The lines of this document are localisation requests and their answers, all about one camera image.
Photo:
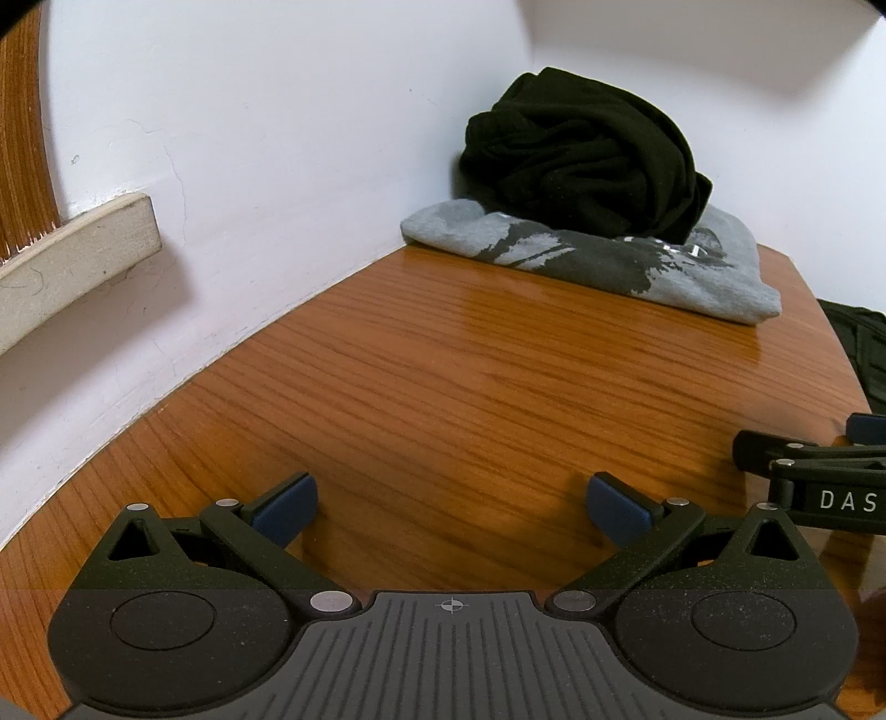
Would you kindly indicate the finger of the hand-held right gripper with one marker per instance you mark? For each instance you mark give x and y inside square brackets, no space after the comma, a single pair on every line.
[869,429]
[768,450]

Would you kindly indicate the black garment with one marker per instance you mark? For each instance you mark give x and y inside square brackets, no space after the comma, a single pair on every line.
[581,152]

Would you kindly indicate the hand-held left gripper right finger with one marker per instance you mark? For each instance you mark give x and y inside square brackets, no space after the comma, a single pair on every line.
[616,509]

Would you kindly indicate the wooden window frame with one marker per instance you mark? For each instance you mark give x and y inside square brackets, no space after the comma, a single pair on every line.
[24,159]

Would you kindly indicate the white window sill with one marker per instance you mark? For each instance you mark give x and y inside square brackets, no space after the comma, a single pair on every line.
[76,256]

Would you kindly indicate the grey printed t-shirt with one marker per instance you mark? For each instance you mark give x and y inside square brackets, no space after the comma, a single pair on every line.
[713,284]

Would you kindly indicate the dark bag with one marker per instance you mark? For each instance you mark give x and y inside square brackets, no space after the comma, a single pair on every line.
[862,346]

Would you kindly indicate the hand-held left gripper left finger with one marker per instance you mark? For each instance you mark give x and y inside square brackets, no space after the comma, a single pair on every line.
[287,509]

